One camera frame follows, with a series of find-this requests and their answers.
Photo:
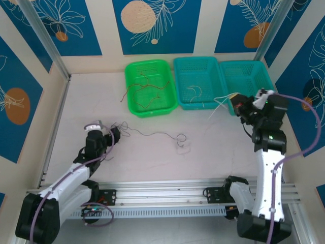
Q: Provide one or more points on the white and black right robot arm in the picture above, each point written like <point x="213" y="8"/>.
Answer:
<point x="266" y="183"/>

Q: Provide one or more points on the aluminium frame post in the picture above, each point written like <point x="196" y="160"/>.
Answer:
<point x="274" y="28"/>
<point x="43" y="30"/>

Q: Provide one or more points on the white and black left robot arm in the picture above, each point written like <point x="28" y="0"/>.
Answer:
<point x="68" y="179"/>

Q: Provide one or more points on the teal plastic basket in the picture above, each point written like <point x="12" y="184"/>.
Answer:
<point x="198" y="76"/>
<point x="248" y="78"/>

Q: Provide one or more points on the green plastic basket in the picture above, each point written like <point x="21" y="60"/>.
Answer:
<point x="152" y="73"/>

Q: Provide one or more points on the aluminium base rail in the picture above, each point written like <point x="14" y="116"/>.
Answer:
<point x="162" y="193"/>

